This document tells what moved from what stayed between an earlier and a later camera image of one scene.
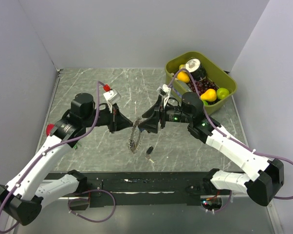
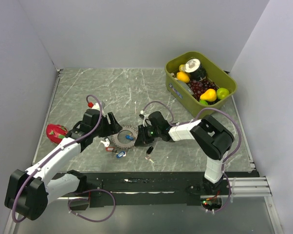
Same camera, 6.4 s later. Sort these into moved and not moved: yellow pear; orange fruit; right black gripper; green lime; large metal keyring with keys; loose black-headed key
Moved: large metal keyring with keys; right black gripper
Not moved: green lime; loose black-headed key; yellow pear; orange fruit
